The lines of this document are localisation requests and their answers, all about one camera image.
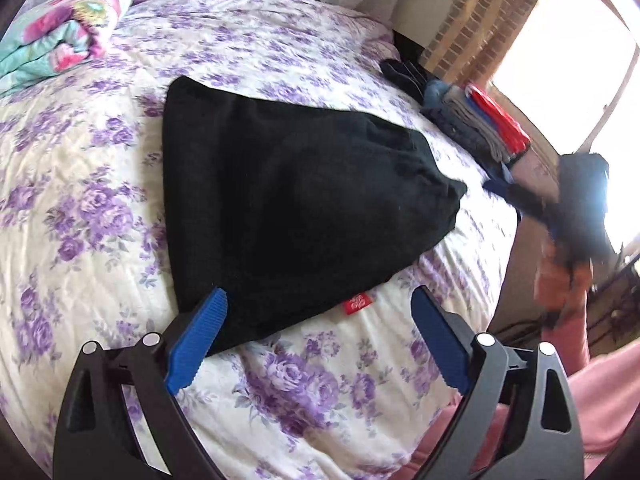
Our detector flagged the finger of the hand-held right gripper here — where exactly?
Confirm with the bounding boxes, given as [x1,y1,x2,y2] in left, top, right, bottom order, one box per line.
[482,170,551,222]

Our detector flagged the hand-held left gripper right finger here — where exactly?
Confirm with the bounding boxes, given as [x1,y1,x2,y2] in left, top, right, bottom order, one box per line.
[410,285,587,480]

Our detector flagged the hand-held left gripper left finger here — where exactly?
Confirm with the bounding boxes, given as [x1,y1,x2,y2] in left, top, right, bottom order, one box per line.
[51,286,229,480]

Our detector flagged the black pants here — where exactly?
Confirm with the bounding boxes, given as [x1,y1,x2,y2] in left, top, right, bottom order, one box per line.
[161,75,468,356]

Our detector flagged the person's right forearm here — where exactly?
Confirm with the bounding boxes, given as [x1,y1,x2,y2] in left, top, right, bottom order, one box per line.
[534,237,593,322]

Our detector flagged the red folded garment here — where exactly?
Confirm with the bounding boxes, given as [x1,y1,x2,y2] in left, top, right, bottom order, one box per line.
[465,84,532,153]

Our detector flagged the stack of folded clothes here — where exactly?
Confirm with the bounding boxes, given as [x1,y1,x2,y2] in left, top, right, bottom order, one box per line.
[440,87,512,162]

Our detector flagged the red fabric label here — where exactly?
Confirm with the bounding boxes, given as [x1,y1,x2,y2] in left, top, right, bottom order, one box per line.
[344,294,372,317]

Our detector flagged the black metal rack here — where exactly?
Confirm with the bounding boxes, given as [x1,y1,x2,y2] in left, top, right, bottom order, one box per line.
[590,252,640,358]

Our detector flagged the blue folded garment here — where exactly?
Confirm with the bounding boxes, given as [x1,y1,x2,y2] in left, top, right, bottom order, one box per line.
[422,80,453,112]

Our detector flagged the black folded garment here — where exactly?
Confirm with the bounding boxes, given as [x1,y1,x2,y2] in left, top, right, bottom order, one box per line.
[380,57,442,106]

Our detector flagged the person's pink garment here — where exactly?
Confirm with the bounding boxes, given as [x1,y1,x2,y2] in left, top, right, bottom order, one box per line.
[410,342,640,480]

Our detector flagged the purple floral bed sheet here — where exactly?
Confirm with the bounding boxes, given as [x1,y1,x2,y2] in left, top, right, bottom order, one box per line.
[0,0,523,480]

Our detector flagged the colourful floral folded blanket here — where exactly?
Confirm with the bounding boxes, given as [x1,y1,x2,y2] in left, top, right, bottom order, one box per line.
[0,0,135,96]

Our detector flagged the bright window with wooden frame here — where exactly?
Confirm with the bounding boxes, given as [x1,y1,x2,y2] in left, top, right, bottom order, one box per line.
[487,0,640,261]

